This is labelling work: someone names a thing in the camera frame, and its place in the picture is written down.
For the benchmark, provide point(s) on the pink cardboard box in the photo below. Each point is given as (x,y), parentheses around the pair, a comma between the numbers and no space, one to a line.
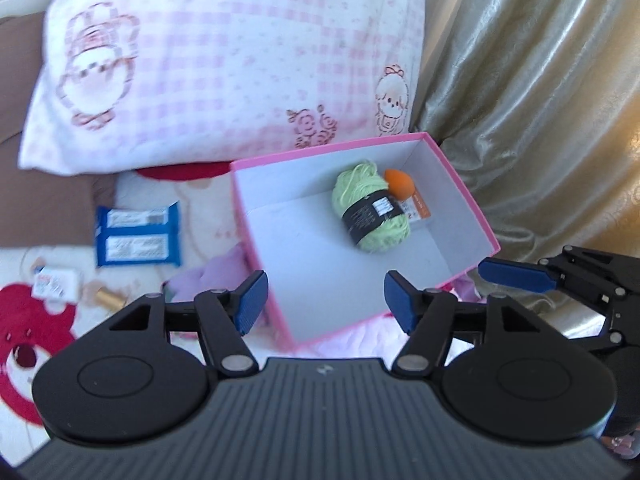
(325,280)

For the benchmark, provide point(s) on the gold curtain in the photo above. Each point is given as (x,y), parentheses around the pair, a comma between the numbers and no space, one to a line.
(540,110)

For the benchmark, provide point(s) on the small white medicine box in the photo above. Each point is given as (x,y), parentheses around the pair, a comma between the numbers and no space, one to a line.
(55,282)

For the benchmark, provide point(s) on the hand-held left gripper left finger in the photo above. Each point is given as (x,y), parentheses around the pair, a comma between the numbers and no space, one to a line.
(252,300)

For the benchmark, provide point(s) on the brown pillow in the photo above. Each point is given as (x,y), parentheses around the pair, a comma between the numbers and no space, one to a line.
(45,205)

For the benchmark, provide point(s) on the beige foundation bottle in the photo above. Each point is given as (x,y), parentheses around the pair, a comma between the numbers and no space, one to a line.
(107,298)

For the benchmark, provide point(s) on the purple plush toy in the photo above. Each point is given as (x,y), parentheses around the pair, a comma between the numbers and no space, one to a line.
(210,275)

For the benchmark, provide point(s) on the white orange floss box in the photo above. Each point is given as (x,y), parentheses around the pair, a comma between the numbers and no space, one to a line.
(417,207)

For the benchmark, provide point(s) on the green yarn ball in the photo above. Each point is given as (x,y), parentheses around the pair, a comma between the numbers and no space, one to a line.
(380,232)

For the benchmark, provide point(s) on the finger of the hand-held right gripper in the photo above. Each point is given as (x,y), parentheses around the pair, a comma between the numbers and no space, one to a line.
(515,275)

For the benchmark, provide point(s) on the printed bear blanket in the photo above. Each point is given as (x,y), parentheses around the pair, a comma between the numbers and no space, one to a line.
(20,360)

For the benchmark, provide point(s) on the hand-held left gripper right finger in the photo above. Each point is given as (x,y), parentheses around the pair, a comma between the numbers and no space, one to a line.
(400,302)

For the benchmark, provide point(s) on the pink checked pillow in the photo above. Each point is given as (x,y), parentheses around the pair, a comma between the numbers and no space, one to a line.
(225,60)

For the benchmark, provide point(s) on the blue wet wipes pack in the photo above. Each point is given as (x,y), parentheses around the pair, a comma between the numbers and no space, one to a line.
(137,235)

